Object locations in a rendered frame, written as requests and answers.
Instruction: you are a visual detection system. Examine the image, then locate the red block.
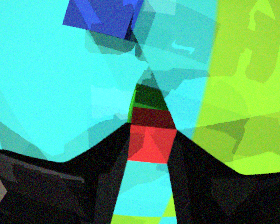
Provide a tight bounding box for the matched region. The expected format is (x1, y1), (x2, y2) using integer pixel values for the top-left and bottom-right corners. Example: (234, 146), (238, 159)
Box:
(128, 107), (176, 164)

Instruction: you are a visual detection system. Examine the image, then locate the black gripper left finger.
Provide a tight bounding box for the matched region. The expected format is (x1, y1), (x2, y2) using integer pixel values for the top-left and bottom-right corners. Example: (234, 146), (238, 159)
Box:
(0, 123), (132, 224)

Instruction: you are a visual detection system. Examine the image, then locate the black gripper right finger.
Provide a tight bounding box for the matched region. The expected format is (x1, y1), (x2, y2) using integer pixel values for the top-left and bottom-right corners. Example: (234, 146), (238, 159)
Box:
(167, 129), (280, 224)

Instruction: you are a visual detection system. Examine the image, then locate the blue block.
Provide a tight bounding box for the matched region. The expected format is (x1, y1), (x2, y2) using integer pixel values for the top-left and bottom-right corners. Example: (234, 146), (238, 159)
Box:
(63, 0), (144, 40)

